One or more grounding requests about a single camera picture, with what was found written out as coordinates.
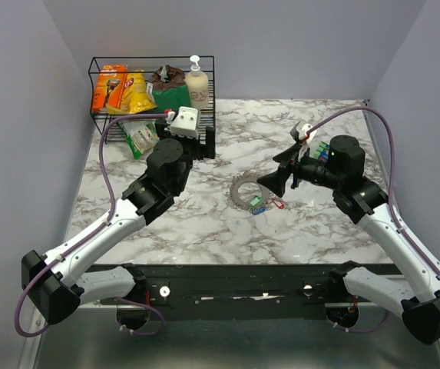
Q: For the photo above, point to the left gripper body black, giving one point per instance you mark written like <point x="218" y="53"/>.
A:
<point x="190" y="144"/>

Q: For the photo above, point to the green and brown bag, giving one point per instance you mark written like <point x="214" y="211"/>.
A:
<point x="166" y="87"/>

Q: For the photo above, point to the blue key tag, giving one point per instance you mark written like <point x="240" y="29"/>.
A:
<point x="258" y="210"/>

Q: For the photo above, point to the yellow chips bag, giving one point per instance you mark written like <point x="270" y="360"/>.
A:
<point x="134" y="98"/>

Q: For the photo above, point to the green white snack bag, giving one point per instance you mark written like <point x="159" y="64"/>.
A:
<point x="140" y="135"/>

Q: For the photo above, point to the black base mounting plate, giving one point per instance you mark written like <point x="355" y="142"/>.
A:
<point x="237" y="292"/>

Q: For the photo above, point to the orange razor package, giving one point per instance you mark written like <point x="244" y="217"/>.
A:
<point x="109" y="88"/>

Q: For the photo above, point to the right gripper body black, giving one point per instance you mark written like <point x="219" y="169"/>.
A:
<point x="312" y="169"/>

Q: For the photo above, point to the red key tag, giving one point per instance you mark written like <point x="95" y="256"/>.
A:
<point x="278" y="203"/>

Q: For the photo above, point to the green key tag with key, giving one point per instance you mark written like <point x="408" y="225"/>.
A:
<point x="255" y="201"/>

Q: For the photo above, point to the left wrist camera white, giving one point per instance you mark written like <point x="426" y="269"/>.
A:
<point x="184" y="122"/>

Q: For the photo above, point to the blue green small box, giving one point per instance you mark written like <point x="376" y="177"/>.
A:
<point x="321" y="152"/>

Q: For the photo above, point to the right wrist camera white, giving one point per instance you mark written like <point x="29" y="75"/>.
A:
<point x="302" y="133"/>

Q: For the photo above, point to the aluminium rail frame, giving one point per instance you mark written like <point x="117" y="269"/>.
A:
<point x="57" y="299"/>

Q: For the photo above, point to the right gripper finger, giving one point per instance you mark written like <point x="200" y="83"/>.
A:
<point x="290" y="154"/>
<point x="275" y="181"/>

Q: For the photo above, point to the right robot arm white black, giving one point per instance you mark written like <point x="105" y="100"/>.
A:
<point x="369" y="207"/>

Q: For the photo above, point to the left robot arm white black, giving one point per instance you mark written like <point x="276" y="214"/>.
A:
<point x="144" y="201"/>

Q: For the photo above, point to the beige soap pump bottle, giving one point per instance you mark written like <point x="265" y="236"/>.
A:
<point x="197" y="84"/>

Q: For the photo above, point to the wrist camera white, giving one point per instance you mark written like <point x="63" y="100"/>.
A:
<point x="184" y="122"/>
<point x="302" y="133"/>

